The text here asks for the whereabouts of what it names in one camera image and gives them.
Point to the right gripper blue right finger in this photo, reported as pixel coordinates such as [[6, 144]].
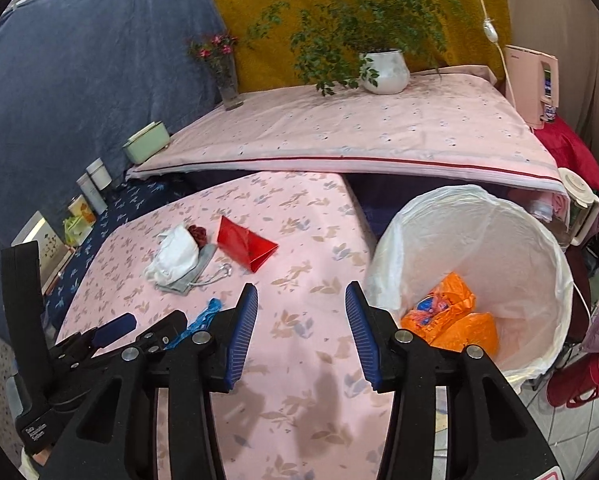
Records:
[[373, 330]]

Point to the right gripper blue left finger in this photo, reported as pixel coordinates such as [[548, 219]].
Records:
[[239, 333]]

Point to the red paper box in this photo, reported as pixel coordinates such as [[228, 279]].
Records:
[[243, 246]]

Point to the grey drawstring pouch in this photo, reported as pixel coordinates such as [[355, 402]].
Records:
[[194, 277]]

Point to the orange plastic snack bag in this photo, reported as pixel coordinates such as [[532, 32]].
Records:
[[446, 318]]

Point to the dark red scrunchie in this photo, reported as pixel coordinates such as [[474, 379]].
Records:
[[199, 235]]

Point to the white cloth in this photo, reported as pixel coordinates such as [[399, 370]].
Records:
[[177, 254]]

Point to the white lined trash bin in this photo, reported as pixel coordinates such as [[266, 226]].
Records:
[[510, 261]]

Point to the person's left hand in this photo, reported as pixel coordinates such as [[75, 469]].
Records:
[[42, 457]]

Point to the pink floral tablecloth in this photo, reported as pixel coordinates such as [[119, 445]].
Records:
[[302, 408]]

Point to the white card stand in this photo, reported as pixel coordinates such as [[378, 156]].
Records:
[[53, 253]]

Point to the small green white box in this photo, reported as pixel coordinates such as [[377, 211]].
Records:
[[76, 230]]

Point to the dark blue floral cloth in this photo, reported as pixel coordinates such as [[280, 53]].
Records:
[[128, 202]]

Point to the small yellow box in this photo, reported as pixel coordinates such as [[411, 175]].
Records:
[[79, 207]]

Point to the white tall bottle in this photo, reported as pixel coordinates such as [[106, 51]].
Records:
[[92, 194]]

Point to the pale green tissue box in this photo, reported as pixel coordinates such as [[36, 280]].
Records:
[[146, 142]]

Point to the white jar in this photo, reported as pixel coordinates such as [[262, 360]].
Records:
[[99, 174]]

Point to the pink dotted shelf cloth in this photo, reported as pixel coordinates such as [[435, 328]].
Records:
[[451, 124]]

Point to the white electric kettle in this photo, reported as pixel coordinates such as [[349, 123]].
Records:
[[583, 206]]

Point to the red cloth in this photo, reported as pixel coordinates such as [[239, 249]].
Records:
[[569, 151]]

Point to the glass vase with red flowers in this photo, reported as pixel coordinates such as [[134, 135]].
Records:
[[217, 54]]

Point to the pink water dispenser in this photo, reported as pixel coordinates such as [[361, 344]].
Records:
[[533, 84]]

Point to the potted green plant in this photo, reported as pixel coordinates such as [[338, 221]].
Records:
[[334, 39]]

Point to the beige curtain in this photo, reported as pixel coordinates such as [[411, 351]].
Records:
[[569, 30]]

